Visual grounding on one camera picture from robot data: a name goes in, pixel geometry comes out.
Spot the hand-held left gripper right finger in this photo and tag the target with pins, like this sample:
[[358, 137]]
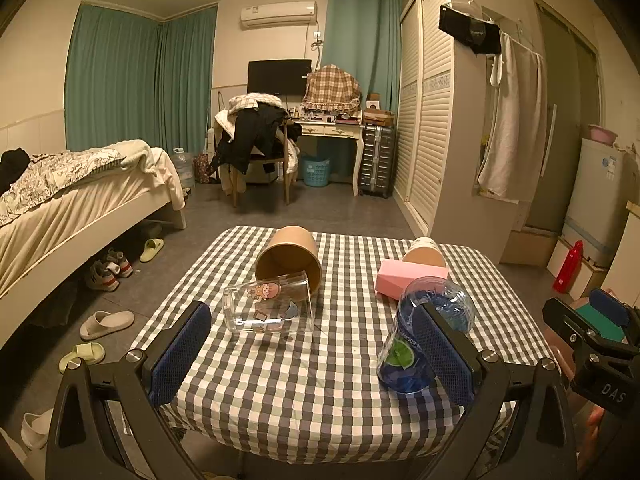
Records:
[[445, 360]]

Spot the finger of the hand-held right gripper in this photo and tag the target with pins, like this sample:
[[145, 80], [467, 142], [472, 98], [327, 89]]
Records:
[[607, 306], [565, 317]]

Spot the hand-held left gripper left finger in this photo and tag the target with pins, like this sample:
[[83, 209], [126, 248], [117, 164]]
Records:
[[180, 355]]

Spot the blue transparent plastic cup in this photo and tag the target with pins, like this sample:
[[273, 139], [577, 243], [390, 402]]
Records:
[[442, 295]]

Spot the clear glass cup cartoon print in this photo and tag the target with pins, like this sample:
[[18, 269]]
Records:
[[270, 310]]

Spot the white rimmed paper cup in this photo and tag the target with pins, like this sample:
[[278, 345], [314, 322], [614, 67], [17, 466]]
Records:
[[425, 256]]

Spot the brown paper cup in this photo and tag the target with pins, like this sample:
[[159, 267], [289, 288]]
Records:
[[295, 245]]

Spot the red bottle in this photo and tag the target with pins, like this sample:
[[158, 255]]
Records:
[[567, 267]]

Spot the beige slipper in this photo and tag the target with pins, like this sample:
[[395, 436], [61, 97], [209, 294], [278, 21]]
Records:
[[107, 324]]

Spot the cardboard box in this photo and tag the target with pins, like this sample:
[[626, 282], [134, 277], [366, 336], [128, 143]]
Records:
[[527, 247]]

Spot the pink box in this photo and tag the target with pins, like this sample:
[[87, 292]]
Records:
[[405, 275]]

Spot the green slipper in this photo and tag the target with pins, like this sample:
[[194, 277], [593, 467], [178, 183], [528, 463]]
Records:
[[82, 357]]

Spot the yellow slipper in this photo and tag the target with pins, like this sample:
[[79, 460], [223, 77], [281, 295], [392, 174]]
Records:
[[151, 250]]

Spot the white sneaker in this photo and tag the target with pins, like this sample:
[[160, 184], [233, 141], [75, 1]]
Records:
[[120, 264], [102, 277]]

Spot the white small fridge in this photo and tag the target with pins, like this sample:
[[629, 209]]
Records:
[[595, 195]]

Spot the checkered tablecloth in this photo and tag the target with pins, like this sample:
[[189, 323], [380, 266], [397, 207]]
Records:
[[300, 385]]

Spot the white slipper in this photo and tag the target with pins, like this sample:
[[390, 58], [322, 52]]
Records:
[[35, 430]]

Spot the bed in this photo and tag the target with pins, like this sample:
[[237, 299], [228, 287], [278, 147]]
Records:
[[75, 230]]

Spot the pink basin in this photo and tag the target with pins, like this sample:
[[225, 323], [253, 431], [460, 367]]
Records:
[[601, 133]]

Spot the glass sliding door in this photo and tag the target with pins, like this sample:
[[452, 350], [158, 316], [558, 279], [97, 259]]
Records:
[[565, 125]]

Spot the dark red bag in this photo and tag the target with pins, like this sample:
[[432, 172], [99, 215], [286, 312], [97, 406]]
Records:
[[203, 170]]

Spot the clear water jug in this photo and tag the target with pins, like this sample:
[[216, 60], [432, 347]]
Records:
[[183, 167]]

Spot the cream blanket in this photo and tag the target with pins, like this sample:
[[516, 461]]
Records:
[[150, 160]]

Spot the white hanging towel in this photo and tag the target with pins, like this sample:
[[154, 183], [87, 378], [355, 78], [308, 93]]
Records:
[[515, 120]]

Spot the dark suitcase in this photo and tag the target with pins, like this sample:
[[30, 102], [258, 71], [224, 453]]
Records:
[[376, 160]]

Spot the patterned duvet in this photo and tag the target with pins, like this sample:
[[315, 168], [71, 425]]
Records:
[[55, 175]]

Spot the white louvred wardrobe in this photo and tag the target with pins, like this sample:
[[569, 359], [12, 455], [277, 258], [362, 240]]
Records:
[[435, 135]]

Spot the blue laundry basket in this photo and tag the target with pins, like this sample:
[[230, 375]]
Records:
[[316, 172]]

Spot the black jacket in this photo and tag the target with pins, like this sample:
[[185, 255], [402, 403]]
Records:
[[245, 135]]

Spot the black garment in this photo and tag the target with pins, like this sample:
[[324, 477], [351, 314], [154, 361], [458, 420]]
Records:
[[12, 165]]

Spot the stack of brown boxes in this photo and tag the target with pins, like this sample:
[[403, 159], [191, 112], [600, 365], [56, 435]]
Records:
[[378, 115]]

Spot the white desk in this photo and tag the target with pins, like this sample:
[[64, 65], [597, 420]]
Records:
[[325, 131]]

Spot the wooden chair with clothes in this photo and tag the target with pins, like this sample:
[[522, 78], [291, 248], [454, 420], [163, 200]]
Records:
[[242, 102]]

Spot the narrow green curtain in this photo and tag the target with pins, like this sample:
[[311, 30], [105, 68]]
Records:
[[187, 75]]

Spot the wide green curtain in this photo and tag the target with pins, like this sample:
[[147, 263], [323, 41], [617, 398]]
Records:
[[112, 75]]

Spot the black television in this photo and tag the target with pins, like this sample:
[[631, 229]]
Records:
[[275, 76]]

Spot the plaid cloth cover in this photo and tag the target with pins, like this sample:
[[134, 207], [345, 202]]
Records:
[[330, 85]]

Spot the teal curtain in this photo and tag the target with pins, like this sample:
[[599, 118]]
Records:
[[365, 30]]

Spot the white air conditioner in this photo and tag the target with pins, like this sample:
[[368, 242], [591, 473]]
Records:
[[277, 14]]

